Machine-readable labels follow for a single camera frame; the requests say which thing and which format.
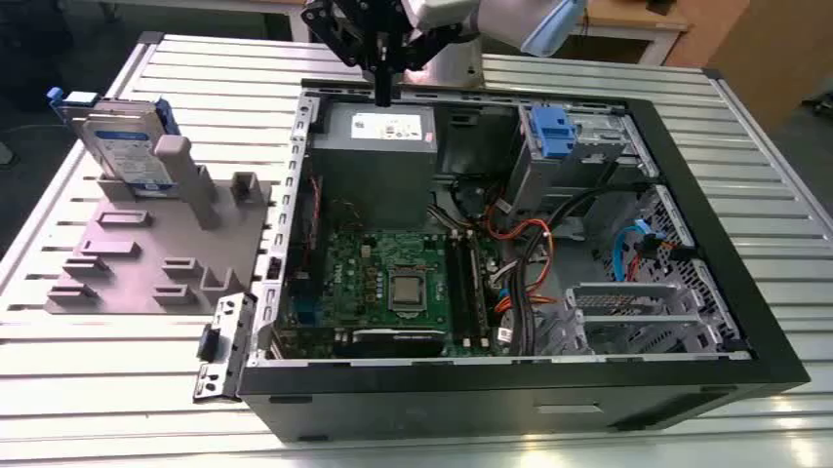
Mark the white metal desk frame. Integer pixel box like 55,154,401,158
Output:
259,7,314,43

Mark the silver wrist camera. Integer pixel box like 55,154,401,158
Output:
401,0,483,31

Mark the black RAM slot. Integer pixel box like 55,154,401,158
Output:
447,231,474,342
465,231,492,345

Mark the silver CPU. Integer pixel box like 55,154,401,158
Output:
393,278,431,306

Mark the black cable bundle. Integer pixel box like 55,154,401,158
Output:
506,182,650,356

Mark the thin red wire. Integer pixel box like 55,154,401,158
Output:
307,173,326,250

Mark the metal optical drive cage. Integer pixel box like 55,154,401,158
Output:
506,100,658,215

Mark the metal expansion slot bracket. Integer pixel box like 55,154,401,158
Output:
191,292,259,404

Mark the grey parts rack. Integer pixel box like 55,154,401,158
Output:
42,136,275,316

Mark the green motherboard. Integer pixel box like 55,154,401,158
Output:
277,228,516,360

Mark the metal disk bay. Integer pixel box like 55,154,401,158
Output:
565,280,744,355

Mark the CPU socket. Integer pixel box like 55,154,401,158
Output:
385,262,439,321

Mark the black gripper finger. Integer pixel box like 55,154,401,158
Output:
299,0,386,107
383,23,458,107

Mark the hard disk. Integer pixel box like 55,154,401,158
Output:
46,87,182,199

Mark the orange wire bundle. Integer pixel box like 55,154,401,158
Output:
485,218,562,318

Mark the grey power supply unit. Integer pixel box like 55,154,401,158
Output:
305,101,439,233

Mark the blue data wire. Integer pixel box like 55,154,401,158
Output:
610,221,665,284

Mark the light wooden desk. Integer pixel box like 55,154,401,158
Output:
572,0,692,67

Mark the black graphics card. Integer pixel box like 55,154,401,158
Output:
335,327,447,360

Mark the black open PC case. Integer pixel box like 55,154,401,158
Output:
237,77,812,443

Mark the orange power wire black plug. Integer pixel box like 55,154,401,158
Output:
641,238,702,262

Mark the blue drive latch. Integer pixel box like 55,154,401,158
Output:
530,104,578,160

